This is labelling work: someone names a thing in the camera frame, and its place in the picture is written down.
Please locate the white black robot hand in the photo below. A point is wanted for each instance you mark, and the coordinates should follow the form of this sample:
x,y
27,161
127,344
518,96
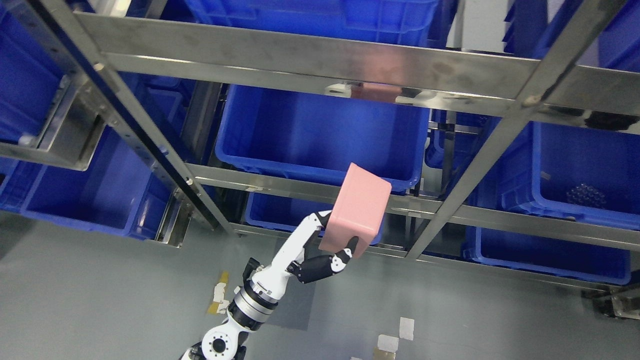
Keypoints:
x,y
272,281

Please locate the pink plastic storage box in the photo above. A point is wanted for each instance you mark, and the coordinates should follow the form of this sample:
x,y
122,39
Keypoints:
x,y
357,212

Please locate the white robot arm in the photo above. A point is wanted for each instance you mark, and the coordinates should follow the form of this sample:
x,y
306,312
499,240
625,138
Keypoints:
x,y
244,315

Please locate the large blue centre shelf bin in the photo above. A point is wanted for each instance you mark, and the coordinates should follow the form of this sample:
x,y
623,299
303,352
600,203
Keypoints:
x,y
315,138

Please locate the blue bin left shelf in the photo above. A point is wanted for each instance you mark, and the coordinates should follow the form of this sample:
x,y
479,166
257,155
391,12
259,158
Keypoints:
x,y
117,194

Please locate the blue bin shelf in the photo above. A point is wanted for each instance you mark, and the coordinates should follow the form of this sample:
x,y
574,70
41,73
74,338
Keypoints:
x,y
401,22
117,194
555,171

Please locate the blue bin top shelf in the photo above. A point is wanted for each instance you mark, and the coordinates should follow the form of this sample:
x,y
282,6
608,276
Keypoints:
x,y
401,22

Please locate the blue bin right shelf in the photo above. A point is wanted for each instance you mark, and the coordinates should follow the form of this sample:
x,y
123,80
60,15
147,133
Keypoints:
x,y
555,171

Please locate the blue bin lower centre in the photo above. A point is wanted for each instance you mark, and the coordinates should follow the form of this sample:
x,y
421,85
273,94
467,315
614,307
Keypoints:
x,y
280,213

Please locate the blue bin lower right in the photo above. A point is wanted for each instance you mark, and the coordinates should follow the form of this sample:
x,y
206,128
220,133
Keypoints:
x,y
557,257

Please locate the steel shelf rack frame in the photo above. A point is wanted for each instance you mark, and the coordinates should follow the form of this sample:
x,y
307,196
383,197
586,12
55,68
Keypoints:
x,y
91,48

